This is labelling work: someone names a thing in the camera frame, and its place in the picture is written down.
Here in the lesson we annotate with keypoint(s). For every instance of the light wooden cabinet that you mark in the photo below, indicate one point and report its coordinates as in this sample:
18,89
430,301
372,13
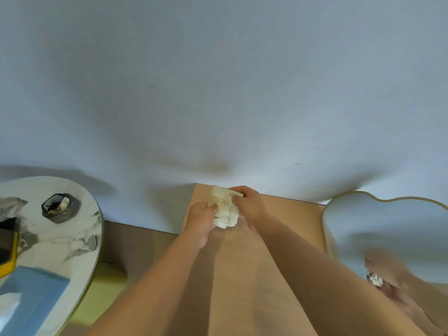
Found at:
238,297

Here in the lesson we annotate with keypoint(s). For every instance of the small white paper scrap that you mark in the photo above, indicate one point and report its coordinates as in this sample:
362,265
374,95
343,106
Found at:
64,203

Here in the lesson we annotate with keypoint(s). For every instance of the person's right forearm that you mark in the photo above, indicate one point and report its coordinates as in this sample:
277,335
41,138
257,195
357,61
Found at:
315,279

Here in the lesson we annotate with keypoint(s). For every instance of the blue tissue box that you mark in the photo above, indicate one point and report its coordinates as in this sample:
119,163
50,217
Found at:
38,297

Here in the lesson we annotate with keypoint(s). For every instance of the round white marble table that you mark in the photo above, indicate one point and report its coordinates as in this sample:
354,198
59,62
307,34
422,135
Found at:
59,241

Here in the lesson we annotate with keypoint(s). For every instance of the person's right fingers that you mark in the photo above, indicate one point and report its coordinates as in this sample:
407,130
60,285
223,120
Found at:
239,203

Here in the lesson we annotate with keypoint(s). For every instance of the yellow-green stool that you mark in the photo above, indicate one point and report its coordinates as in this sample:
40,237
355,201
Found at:
101,293

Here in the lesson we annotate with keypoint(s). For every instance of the person's right hand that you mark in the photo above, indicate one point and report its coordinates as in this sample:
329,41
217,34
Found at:
252,208

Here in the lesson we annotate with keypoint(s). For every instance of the person's left hand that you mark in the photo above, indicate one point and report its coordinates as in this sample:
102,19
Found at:
196,222

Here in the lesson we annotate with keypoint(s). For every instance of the black glossy ashtray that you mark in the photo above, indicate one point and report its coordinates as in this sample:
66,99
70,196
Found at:
57,211

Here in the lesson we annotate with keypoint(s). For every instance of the wavy gold-framed mirror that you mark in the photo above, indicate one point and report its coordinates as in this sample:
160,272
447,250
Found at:
392,227

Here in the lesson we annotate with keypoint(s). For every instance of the person's left fingers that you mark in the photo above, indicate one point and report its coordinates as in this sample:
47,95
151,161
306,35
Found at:
212,210

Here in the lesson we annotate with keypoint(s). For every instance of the yellow-cased tablet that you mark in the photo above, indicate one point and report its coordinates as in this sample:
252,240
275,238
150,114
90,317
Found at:
7,246

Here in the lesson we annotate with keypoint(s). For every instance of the cream cloth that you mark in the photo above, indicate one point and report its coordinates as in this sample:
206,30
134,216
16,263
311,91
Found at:
224,208

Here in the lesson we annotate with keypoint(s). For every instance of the white tissue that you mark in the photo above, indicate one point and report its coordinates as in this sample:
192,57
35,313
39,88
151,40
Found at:
7,309

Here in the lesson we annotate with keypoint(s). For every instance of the person's left forearm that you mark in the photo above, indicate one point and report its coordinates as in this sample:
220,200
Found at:
154,286

